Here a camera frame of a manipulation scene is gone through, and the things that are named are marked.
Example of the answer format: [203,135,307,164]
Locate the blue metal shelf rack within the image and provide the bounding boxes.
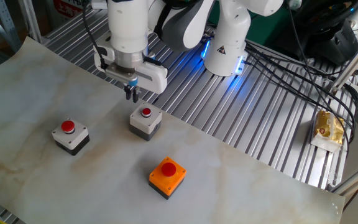
[0,0,23,52]

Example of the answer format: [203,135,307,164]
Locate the red sign white characters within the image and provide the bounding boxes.
[53,0,84,18]

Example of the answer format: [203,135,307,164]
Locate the orange box red mushroom button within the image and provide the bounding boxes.
[149,156,187,200]

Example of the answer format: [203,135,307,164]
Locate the marble pattern table mat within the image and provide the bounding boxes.
[0,36,346,224]

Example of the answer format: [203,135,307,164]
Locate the yellow snack bag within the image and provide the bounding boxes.
[310,109,345,153]

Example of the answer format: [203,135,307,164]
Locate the white black box red button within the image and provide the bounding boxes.
[51,118,90,156]

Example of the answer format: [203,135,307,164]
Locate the white grey box red button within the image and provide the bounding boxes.
[128,102,163,142]

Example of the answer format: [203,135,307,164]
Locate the black base cable bundle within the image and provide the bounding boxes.
[197,17,358,147]

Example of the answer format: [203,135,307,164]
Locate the black steering wheel controller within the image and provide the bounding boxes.
[293,0,358,66]

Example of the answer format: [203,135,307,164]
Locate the metal wrist bracket blue caps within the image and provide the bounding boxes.
[104,62,139,88]

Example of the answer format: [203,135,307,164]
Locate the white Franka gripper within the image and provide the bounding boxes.
[93,30,168,103]

